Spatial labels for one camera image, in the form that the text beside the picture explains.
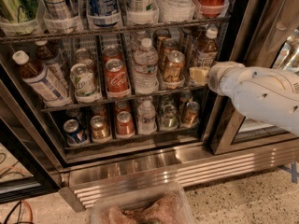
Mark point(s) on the red cola can front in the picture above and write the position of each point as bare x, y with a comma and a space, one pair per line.
116, 79

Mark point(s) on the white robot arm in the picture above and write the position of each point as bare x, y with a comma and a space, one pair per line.
267, 95

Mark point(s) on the gold can middle front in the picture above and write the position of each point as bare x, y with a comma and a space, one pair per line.
173, 67

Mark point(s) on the tea bottle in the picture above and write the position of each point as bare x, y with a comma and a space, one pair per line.
53, 59
206, 49
38, 76

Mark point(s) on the gold can bottom right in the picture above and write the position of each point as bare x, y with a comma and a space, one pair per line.
190, 113

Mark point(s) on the gold can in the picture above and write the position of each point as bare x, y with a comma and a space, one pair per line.
167, 46
190, 113
173, 67

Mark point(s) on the clear plastic food container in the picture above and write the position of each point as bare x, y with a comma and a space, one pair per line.
163, 204

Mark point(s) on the small water bottle bottom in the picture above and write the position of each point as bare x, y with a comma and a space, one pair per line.
146, 118

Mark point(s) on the copper can bottom shelf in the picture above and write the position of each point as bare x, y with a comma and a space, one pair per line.
100, 129

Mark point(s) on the fridge sliding glass door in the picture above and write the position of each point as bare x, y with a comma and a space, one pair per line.
265, 26

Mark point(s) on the blue white can top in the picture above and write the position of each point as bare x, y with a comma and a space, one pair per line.
104, 12

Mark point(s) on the gold can middle rear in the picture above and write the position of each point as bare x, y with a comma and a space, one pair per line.
167, 46

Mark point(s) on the blue can bottom shelf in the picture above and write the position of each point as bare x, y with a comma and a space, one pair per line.
75, 135

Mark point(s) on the clear water bottle middle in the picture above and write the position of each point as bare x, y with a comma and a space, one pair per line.
146, 67

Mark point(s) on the steel fridge base grille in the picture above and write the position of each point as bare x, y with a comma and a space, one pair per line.
188, 165

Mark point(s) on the red cola can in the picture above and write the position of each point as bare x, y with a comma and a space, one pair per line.
116, 79
111, 52

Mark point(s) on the red can bottom shelf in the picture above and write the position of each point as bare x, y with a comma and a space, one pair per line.
125, 126

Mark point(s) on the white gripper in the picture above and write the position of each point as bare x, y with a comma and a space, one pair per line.
220, 76

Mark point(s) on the green white soda can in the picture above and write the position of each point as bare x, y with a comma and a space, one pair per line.
84, 82

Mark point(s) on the silver can rear middle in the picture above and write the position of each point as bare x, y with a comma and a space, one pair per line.
83, 55

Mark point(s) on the green can bottom shelf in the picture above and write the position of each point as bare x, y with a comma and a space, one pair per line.
169, 119

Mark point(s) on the green bottle top left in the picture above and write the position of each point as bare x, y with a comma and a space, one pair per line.
18, 11

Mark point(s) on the red cola can rear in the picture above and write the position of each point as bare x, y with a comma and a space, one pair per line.
111, 52

